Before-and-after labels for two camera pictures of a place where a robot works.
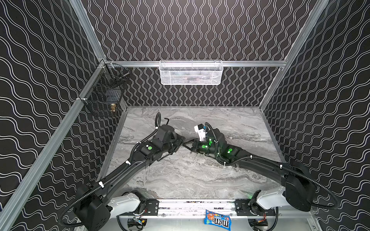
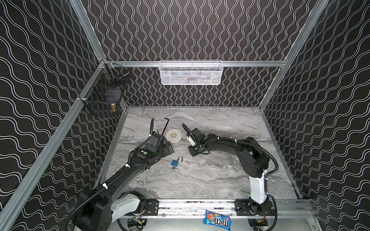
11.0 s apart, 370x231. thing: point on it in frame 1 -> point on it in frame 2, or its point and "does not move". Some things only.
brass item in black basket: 112,107 does not move
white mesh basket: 175,72 does not move
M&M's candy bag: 221,221 does not move
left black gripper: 178,141 -> 157,135
